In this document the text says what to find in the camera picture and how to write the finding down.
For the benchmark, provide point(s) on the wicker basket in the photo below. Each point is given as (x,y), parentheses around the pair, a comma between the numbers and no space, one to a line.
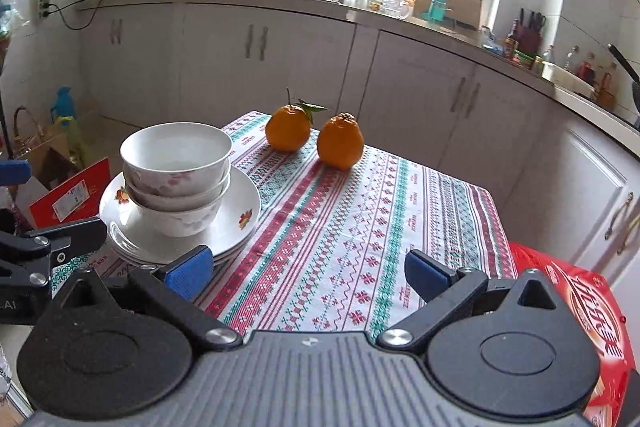
(27,132)

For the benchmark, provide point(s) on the yellow-green bag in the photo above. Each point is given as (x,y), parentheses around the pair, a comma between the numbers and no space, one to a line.
(72,142)

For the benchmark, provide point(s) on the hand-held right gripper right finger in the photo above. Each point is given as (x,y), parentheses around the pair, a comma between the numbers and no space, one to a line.
(425,274)

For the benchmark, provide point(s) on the red cardboard box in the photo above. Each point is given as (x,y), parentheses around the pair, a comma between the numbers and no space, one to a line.
(80,194)

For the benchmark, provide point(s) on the red plastic tray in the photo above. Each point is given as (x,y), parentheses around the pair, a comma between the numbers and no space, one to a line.
(590,307)

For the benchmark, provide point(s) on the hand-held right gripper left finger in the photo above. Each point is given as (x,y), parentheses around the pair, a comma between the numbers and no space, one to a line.
(190,274)

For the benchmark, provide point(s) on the white fruit-print plate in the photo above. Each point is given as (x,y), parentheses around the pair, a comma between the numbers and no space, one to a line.
(240,202)
(130,249)
(142,260)

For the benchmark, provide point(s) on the dark sauce bottle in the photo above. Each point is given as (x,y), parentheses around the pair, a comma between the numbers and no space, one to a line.
(512,44)

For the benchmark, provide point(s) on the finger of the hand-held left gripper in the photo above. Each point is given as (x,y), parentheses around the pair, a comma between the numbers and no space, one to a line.
(15,172)
(75,234)

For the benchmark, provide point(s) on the white floral bowl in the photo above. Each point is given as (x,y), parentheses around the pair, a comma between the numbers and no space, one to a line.
(145,199)
(175,224)
(175,147)

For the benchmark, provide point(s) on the white rectangular tray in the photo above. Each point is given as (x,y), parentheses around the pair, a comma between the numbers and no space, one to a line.
(567,82)

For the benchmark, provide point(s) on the knobby-top orange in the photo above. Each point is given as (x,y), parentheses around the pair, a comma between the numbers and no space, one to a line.
(340,144)

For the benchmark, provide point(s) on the clear glass pitcher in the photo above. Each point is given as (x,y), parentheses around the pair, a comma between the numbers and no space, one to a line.
(400,9)

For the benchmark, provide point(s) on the brown cardboard sheet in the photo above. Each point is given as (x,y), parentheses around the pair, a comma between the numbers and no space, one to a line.
(465,4)

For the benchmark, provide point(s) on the patterned red green tablecloth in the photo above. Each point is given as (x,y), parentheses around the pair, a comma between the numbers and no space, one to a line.
(340,232)

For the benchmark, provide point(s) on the glass jar with lid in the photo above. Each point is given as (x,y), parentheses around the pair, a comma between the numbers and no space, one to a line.
(380,2)

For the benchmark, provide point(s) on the clear glass bottle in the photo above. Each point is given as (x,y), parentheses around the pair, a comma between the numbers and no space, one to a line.
(550,56)

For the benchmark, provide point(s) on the brown cardboard box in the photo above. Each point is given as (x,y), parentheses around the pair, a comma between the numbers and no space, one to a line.
(50,167)

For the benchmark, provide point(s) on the teal cup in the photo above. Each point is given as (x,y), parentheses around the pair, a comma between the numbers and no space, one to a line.
(438,7)

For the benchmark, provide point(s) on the dark knife block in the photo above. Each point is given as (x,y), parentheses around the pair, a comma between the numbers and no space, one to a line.
(531,37)

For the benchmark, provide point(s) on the white kitchen cabinets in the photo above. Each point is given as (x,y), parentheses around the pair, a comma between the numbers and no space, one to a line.
(400,82)

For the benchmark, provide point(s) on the wall power socket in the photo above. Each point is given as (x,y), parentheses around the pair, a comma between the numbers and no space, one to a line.
(45,7)

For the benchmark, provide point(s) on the clear plastic bag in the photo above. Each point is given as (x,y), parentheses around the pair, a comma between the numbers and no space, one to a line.
(10,7)

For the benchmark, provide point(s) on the black wok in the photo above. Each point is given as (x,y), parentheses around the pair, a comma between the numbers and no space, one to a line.
(632,97)

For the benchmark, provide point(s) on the leafy-stemmed orange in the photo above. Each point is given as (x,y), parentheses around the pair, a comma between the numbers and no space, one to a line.
(287,129)

